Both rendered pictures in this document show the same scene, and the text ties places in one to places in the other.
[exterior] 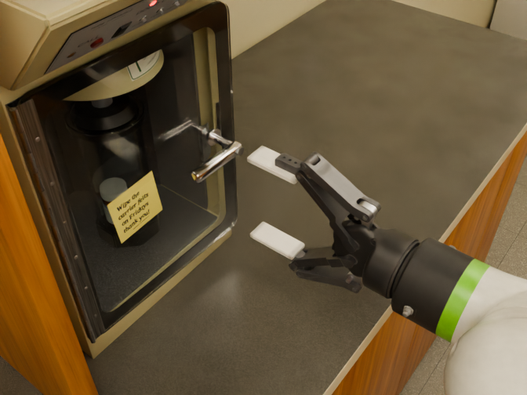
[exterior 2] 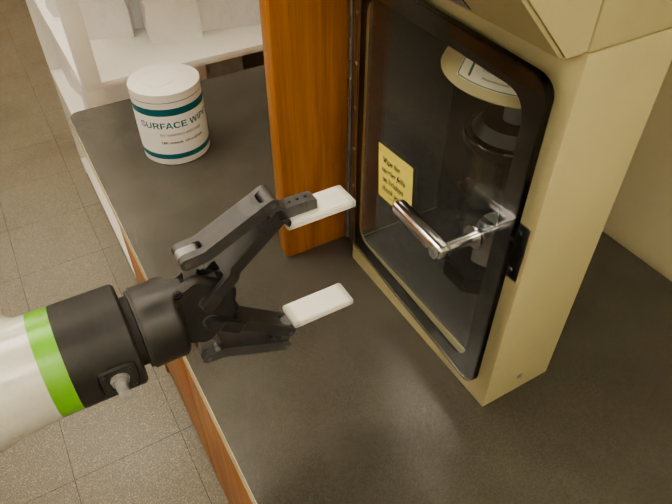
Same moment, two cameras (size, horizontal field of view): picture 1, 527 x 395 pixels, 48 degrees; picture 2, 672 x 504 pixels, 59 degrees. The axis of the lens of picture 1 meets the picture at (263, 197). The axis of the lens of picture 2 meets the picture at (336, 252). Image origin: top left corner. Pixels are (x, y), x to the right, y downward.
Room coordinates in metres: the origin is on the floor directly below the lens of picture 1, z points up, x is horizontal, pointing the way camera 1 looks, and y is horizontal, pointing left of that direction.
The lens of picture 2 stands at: (0.72, -0.40, 1.61)
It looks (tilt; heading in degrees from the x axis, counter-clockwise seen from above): 43 degrees down; 112
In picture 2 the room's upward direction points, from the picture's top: straight up
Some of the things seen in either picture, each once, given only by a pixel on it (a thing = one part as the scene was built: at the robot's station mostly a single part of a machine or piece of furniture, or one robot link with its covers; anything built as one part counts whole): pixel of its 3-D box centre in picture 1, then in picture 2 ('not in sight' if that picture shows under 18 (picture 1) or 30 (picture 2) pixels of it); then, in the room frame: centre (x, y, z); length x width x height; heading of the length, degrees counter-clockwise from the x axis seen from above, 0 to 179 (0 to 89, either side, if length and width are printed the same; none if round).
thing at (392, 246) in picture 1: (371, 253); (185, 310); (0.46, -0.12, 1.20); 0.09 x 0.07 x 0.08; 52
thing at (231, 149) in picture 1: (209, 155); (434, 224); (0.63, 0.07, 1.20); 0.10 x 0.05 x 0.03; 140
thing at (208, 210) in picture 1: (156, 179); (418, 186); (0.59, 0.14, 1.19); 0.30 x 0.01 x 0.40; 140
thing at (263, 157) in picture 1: (278, 164); (315, 206); (0.54, -0.02, 1.26); 0.07 x 0.03 x 0.01; 52
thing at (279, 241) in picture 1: (277, 240); (318, 304); (0.54, -0.02, 1.13); 0.07 x 0.03 x 0.01; 52
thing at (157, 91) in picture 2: not in sight; (170, 113); (0.04, 0.42, 1.01); 0.13 x 0.13 x 0.15
